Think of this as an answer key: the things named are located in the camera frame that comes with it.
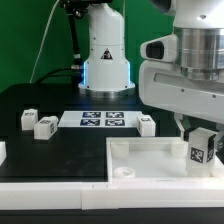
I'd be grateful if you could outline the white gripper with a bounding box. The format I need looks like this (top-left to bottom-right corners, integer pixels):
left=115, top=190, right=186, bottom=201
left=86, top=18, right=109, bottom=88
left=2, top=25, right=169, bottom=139
left=139, top=61, right=224, bottom=149

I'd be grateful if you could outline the white square tabletop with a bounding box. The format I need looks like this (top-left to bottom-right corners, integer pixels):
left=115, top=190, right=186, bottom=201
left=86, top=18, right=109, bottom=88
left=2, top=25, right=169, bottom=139
left=105, top=135, right=224, bottom=183

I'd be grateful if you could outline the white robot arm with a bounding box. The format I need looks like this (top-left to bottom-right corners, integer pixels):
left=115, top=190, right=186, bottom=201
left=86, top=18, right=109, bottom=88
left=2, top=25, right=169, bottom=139
left=61, top=0, right=224, bottom=144

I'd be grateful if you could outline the white sheet with tags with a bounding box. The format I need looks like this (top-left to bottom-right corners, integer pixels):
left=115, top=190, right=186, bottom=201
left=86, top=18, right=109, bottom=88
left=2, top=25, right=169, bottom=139
left=59, top=111, right=141, bottom=128

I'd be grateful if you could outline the white front fence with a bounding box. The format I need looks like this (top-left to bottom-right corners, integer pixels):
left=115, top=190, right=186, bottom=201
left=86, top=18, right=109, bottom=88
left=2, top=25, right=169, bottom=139
left=0, top=180, right=224, bottom=210

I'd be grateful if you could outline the white left fence piece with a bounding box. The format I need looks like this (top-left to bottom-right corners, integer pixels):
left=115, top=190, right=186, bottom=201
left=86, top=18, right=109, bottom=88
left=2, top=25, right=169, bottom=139
left=0, top=141, right=7, bottom=166

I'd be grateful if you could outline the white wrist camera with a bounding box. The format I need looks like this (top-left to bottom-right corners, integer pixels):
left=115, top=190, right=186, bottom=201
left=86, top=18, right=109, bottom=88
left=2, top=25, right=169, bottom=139
left=140, top=34, right=178, bottom=63

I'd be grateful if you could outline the black thick cable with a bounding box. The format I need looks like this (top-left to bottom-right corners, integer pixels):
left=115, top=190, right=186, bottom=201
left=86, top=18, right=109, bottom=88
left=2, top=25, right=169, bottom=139
left=34, top=6, right=84, bottom=84

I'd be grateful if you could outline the white thin cable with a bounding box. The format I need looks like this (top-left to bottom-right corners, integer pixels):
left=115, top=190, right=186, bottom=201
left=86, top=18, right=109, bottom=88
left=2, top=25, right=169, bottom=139
left=29, top=0, right=62, bottom=84

